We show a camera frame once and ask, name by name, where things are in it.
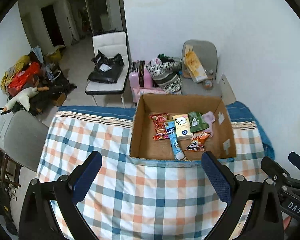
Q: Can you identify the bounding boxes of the orange sunflower seed packet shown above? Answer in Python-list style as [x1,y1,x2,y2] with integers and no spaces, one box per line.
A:
[185,131,211,152]

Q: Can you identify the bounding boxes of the zebra pattern bag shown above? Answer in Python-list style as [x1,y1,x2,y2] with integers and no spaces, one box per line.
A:
[146,61,182,94]

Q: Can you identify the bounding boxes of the grey chair by wall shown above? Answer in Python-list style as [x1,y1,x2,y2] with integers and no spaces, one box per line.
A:
[181,40,222,98]

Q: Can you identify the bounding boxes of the flat cardboard piece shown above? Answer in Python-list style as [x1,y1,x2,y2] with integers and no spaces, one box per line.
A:
[218,74,236,105]

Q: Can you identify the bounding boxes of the purple socks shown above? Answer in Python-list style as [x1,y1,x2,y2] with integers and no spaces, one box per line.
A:
[202,111,215,138]

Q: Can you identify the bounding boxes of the white leather chair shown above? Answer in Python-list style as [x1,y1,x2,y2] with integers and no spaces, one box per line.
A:
[85,31,129,106]

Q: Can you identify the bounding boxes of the open cardboard box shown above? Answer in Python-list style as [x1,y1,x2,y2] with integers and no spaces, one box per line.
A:
[129,94,236,161]

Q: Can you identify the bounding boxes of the blue wet wipes packet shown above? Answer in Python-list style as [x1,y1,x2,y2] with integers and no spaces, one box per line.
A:
[165,120,186,160]

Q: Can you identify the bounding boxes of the grey chair at left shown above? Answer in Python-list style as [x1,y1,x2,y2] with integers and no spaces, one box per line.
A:
[4,111,49,172]

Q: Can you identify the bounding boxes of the pink suitcase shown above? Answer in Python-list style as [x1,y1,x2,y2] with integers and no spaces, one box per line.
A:
[129,61,165,104]

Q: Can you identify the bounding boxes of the green snack packet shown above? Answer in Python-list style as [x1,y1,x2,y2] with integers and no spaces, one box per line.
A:
[188,112,209,133]

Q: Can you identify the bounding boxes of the yellow chips box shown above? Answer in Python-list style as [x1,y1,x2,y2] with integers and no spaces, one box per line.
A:
[184,44,207,83]

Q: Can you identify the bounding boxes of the plaid checked tablecloth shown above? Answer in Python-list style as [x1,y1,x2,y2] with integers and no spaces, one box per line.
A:
[37,106,226,239]

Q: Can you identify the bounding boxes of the yellow bag on floor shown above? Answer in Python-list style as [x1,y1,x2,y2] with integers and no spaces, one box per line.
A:
[44,46,66,64]

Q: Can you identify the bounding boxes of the red plastic bag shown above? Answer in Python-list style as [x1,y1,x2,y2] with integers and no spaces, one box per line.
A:
[8,62,40,96]

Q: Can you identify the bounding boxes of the yellow tissue pack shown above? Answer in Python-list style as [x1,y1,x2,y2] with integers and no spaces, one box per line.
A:
[172,114,193,141]

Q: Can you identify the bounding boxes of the black plastic bag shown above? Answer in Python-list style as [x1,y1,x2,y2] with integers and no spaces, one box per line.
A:
[88,51,125,84]

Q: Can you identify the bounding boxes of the tape roll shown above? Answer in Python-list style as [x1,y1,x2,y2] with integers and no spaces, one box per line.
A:
[203,79,213,90]

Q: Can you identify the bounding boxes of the white goose plush toy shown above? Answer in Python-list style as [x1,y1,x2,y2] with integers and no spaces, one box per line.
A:
[0,86,49,115]

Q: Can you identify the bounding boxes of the red snack packet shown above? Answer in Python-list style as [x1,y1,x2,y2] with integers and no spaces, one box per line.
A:
[149,113,169,141]

